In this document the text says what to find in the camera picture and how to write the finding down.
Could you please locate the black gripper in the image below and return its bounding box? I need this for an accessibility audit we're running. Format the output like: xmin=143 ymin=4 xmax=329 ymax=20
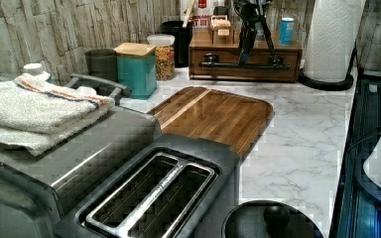
xmin=233 ymin=0 xmax=275 ymax=65

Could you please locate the black drawer handle bar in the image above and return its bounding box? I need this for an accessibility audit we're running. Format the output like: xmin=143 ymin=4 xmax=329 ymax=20
xmin=198 ymin=54 xmax=291 ymax=71

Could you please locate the wooden drawer box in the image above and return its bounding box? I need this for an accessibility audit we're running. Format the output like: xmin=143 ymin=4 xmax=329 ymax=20
xmin=189 ymin=30 xmax=303 ymax=82

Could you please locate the grey can with white lid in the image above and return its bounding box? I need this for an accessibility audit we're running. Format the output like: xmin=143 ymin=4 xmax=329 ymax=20
xmin=279 ymin=18 xmax=295 ymax=46

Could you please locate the wooden tea bag organizer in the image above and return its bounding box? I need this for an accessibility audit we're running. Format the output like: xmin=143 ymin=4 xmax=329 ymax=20
xmin=207 ymin=15 xmax=234 ymax=45

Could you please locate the red white sign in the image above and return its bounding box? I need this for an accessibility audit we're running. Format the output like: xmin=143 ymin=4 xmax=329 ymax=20
xmin=180 ymin=0 xmax=225 ymax=29

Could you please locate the black round bin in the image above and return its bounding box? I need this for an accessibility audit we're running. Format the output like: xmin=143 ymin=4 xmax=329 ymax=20
xmin=161 ymin=21 xmax=192 ymax=67

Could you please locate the white paper towel roll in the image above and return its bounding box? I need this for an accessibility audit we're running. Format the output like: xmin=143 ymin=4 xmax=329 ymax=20
xmin=303 ymin=0 xmax=367 ymax=83

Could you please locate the clear snack jar white lid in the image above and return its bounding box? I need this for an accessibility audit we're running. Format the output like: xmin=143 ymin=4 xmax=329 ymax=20
xmin=147 ymin=34 xmax=175 ymax=80

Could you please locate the dark wooden cutting board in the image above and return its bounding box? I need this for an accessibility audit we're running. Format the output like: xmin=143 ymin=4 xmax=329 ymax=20
xmin=149 ymin=86 xmax=274 ymax=160

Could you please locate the black paper towel holder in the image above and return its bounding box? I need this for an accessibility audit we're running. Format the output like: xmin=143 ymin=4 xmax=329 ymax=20
xmin=299 ymin=39 xmax=357 ymax=91

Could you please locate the teal canister with bamboo lid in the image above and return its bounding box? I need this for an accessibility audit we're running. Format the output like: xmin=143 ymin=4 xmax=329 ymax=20
xmin=114 ymin=43 xmax=157 ymax=99

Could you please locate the dark grey metal cup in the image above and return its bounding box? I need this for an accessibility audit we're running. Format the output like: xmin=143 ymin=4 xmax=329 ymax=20
xmin=85 ymin=49 xmax=117 ymax=81

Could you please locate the silver two-slot toaster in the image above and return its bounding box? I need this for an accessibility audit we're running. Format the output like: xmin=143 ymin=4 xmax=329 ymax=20
xmin=54 ymin=135 xmax=239 ymax=238

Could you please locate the black round lid with knob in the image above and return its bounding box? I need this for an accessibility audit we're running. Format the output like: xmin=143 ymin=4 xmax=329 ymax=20
xmin=221 ymin=200 xmax=323 ymax=238

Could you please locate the folded white towel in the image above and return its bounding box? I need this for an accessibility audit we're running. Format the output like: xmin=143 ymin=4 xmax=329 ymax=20
xmin=0 ymin=73 xmax=115 ymax=156

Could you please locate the silver toaster oven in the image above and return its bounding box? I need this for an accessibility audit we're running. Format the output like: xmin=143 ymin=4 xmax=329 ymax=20
xmin=0 ymin=74 xmax=161 ymax=238

